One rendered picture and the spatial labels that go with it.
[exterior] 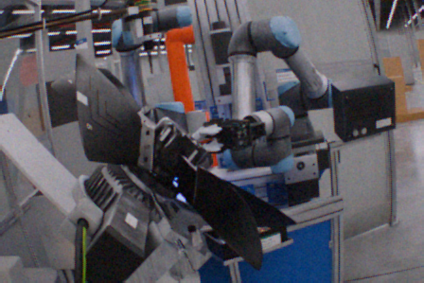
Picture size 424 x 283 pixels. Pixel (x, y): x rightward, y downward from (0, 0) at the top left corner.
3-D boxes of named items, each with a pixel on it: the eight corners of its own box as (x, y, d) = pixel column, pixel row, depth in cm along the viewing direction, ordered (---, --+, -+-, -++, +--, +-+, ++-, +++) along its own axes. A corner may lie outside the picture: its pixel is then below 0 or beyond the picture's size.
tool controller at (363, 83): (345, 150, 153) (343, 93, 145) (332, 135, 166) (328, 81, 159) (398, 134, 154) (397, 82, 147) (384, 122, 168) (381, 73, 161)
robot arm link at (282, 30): (310, 91, 195) (248, 13, 155) (340, 87, 187) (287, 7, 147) (309, 116, 190) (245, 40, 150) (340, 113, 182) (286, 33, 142)
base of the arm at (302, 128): (281, 138, 201) (277, 114, 201) (314, 132, 199) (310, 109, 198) (280, 144, 187) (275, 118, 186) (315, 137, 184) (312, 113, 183)
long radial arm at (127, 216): (97, 222, 98) (123, 187, 97) (123, 243, 98) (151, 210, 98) (76, 265, 69) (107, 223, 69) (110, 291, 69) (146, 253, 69)
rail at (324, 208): (101, 259, 151) (95, 241, 151) (102, 256, 155) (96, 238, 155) (343, 214, 157) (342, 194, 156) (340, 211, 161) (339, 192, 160)
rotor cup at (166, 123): (175, 205, 100) (215, 159, 100) (121, 162, 99) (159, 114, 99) (175, 191, 115) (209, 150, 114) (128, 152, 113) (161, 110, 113)
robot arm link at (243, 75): (218, 22, 159) (218, 168, 149) (246, 15, 153) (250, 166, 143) (236, 31, 168) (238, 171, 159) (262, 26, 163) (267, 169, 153)
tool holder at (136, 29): (135, 41, 107) (132, 5, 107) (122, 46, 113) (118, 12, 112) (167, 36, 113) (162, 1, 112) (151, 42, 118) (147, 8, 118)
